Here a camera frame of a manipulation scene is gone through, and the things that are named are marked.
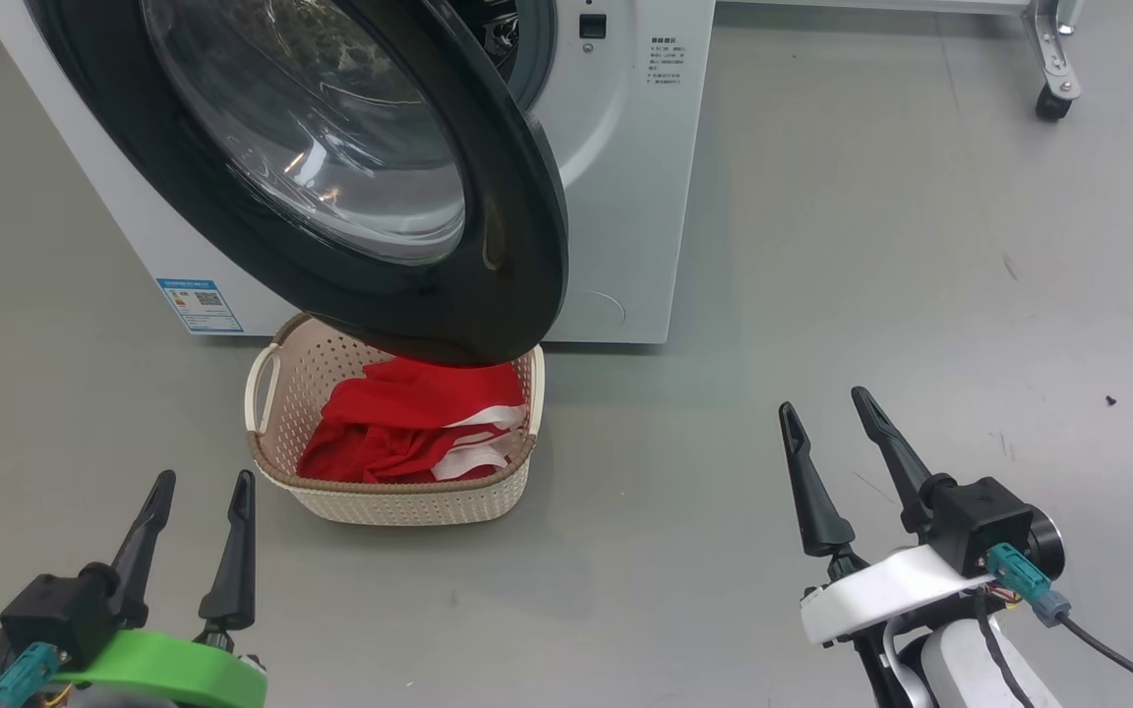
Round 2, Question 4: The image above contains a metal cart leg with caster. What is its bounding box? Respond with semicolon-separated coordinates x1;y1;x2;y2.
719;0;1087;124

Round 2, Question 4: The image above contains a white washing machine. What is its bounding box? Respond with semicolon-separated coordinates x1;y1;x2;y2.
0;0;718;346

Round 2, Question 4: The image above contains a blue energy label sticker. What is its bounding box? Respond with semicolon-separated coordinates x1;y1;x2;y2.
154;276;246;336

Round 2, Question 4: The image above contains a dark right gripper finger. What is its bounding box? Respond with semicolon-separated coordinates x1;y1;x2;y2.
850;385;935;538
777;401;859;560

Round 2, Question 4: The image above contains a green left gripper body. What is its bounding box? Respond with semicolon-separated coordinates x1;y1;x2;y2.
53;628;269;708

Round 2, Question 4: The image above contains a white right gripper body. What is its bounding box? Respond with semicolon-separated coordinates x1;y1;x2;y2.
799;544;998;708

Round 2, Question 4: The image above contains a cream perforated laundry basket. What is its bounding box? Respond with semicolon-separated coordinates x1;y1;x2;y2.
243;312;547;527

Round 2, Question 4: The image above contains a red garment with white lining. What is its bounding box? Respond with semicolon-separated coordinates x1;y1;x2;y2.
295;355;529;486

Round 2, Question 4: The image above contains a black round glass washer door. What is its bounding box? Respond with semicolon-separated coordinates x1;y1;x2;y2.
24;0;570;370

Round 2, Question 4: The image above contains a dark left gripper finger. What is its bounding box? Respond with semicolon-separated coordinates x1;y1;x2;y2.
197;469;259;633
106;470;178;631

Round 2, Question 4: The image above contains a right black cable teal plug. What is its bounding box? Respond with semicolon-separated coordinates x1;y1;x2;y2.
970;542;1133;708

